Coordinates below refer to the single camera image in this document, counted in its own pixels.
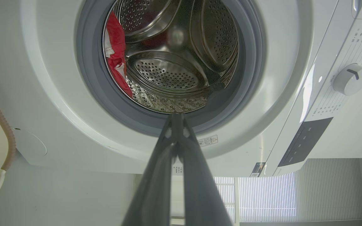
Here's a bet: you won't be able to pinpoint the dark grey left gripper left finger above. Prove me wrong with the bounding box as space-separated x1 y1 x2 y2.
121 114 178 226

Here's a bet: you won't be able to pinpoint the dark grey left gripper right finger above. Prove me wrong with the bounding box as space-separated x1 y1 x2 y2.
177 114 232 226

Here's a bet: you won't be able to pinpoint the red and white garment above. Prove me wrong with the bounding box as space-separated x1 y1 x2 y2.
104 12 134 99

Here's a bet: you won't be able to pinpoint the stainless steel washing machine drum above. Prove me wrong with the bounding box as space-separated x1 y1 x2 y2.
102 0 240 114

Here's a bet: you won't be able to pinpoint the dark washing machine control panel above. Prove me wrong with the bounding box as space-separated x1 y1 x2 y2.
277 117 334 168

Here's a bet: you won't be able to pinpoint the triangle warning sticker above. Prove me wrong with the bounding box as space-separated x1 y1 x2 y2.
197 135 219 148

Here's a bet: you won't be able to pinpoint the small dark QR sticker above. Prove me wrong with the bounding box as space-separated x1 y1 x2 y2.
249 162 266 178

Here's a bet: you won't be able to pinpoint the white vertical window blinds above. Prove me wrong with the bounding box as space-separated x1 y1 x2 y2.
214 158 362 224

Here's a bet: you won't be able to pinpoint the grey rubber door gasket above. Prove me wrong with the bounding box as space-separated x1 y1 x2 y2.
75 0 266 137

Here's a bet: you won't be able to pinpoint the round drain filter cover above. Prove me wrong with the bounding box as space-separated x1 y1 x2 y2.
13 128 48 157

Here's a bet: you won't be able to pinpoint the white front-load washing machine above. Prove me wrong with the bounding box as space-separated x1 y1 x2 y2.
0 0 362 178

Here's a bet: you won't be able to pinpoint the white round control knob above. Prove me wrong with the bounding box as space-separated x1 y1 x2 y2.
332 63 362 96

